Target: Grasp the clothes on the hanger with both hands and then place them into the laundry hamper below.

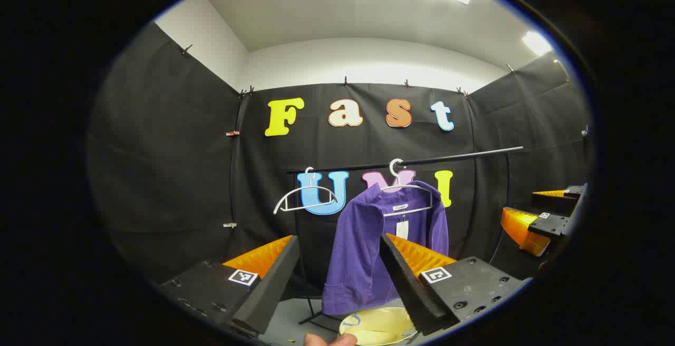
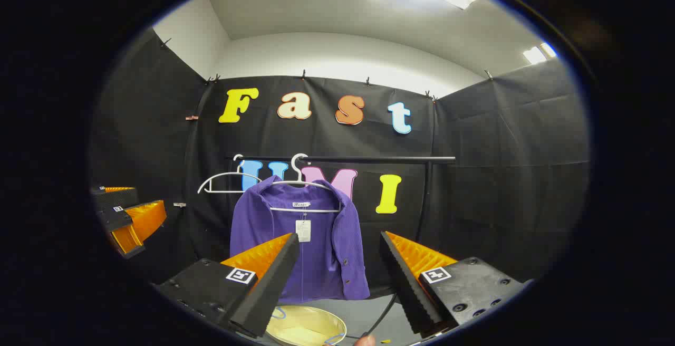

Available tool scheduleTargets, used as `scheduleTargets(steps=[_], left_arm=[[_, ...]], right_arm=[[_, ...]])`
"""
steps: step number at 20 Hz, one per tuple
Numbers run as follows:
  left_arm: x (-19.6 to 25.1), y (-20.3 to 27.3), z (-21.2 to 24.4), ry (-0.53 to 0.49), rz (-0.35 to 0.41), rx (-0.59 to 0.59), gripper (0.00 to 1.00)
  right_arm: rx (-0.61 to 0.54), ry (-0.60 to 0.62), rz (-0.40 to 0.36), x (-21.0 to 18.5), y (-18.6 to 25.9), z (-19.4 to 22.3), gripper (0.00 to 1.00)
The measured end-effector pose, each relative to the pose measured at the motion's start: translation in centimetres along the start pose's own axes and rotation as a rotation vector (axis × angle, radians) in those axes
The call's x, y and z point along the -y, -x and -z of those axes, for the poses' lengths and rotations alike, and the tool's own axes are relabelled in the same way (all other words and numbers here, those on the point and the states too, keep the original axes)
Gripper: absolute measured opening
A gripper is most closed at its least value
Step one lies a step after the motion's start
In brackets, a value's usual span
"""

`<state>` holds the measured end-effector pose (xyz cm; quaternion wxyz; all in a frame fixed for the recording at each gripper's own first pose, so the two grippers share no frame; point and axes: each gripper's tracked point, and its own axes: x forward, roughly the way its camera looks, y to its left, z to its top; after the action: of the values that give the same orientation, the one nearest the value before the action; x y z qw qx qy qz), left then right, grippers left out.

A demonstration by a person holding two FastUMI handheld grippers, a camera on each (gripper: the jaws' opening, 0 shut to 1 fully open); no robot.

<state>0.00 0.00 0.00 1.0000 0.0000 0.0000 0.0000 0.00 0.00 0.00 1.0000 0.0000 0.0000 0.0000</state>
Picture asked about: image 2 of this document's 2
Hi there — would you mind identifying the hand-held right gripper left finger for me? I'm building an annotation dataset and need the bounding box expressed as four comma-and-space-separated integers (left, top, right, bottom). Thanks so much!
153, 232, 301, 339

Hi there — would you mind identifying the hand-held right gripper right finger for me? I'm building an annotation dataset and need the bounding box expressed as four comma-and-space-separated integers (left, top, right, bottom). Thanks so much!
379, 230, 533, 336

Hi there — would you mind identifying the beige laundry hamper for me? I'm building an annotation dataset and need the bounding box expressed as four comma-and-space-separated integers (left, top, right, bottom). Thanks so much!
265, 305, 348, 346

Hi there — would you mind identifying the purple jacket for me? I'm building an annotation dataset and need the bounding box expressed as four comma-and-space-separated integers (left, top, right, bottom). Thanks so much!
229, 175, 371, 304

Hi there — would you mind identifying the white plastic hanger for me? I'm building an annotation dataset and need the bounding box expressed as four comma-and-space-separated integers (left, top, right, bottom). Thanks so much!
198, 155, 264, 195
269, 153, 343, 214

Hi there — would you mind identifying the row of black clips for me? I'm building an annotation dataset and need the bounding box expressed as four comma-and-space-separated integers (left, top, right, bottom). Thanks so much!
161, 37, 494, 102

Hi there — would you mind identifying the small ceiling light panel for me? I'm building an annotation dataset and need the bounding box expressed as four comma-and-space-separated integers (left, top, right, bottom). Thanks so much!
523, 43, 557, 65

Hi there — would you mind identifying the black cable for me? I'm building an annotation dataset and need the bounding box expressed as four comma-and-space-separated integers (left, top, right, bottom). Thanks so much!
363, 293, 398, 339

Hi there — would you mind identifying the black clothes rail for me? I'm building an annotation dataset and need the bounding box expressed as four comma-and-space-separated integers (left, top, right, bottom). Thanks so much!
227, 155, 457, 244

